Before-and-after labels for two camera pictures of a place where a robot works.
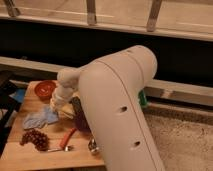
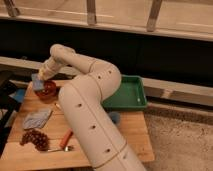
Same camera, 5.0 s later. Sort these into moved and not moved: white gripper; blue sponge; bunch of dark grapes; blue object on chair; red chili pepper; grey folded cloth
Moved: blue sponge; white gripper
Not moved: bunch of dark grapes; blue object on chair; red chili pepper; grey folded cloth
